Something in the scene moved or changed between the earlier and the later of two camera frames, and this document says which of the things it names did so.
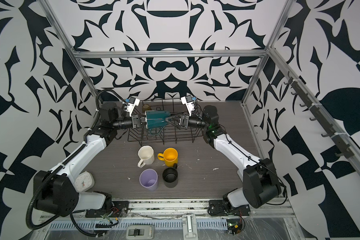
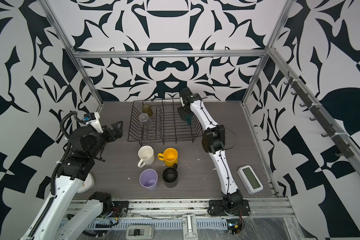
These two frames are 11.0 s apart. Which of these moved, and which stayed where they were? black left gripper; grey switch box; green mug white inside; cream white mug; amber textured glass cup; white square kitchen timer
Moved: black left gripper; green mug white inside
Stayed: cream white mug; white square kitchen timer; amber textured glass cup; grey switch box
